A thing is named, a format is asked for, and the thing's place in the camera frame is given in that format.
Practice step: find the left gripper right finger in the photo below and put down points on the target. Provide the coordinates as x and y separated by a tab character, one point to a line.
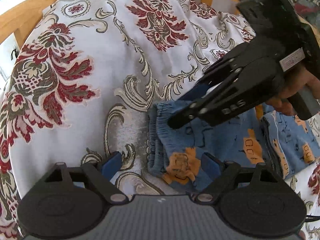
223	176

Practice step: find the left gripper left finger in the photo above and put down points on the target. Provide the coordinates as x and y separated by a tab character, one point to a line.
99	176

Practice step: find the blue pants with orange print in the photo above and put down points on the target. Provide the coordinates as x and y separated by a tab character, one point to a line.
260	135

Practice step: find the right hand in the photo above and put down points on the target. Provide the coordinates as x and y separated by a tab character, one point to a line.
298	78

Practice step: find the white floral bedspread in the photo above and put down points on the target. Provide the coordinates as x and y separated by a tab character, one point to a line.
81	89

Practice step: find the wooden bed frame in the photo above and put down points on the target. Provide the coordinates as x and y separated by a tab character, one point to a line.
22	19

